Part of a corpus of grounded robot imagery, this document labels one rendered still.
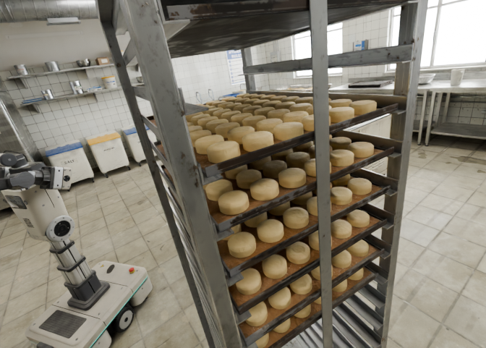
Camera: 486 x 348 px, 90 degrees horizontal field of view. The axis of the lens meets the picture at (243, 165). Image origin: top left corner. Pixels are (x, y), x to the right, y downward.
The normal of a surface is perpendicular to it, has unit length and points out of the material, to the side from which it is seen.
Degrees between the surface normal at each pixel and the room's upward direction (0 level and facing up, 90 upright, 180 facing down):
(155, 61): 90
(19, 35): 90
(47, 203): 90
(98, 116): 90
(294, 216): 0
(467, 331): 0
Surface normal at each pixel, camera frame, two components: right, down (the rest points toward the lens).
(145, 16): 0.47, 0.28
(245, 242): -0.15, -0.91
